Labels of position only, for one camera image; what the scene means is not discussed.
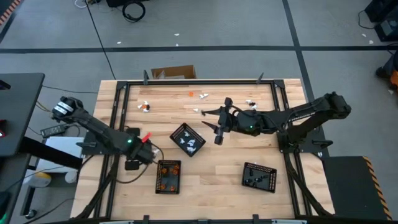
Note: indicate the black hazard-striped ramp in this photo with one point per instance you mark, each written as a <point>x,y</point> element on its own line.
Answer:
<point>9,11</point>
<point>348,186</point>

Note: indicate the white round object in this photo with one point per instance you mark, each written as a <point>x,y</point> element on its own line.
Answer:
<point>71,176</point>

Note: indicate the brown cardboard box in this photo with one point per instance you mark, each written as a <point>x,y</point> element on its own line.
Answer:
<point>180,71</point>

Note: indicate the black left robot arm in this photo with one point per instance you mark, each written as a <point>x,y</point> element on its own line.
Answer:
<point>93,124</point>

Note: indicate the person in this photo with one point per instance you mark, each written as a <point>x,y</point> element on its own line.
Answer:
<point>392,67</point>

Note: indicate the white storage box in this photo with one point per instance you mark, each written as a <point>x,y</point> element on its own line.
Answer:
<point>65,143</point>

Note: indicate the red clip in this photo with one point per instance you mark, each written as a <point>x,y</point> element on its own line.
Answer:
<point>146,137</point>

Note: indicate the black aluminium table frame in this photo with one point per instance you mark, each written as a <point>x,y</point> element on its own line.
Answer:
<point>161,82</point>

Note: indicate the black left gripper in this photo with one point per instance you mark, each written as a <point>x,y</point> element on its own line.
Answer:
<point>144,153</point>

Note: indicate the black equipment case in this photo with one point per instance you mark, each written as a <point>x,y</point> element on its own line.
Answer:
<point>385,28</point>

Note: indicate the pale yellow round object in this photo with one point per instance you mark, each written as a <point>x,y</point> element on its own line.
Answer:
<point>38,180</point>

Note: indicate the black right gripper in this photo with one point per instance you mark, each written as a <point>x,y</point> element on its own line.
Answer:
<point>231,121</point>

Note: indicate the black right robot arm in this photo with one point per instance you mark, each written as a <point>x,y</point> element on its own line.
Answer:
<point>311,112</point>

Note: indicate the black slotted plastic basket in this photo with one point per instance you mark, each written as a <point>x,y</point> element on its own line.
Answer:
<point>169,180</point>
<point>197,144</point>
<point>269,186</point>

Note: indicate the black desk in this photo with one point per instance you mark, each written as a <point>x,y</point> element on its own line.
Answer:
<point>21,102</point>

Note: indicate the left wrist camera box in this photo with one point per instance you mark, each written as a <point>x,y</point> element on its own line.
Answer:
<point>132,165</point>

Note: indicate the black power adapter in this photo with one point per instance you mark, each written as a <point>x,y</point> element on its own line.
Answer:
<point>54,130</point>

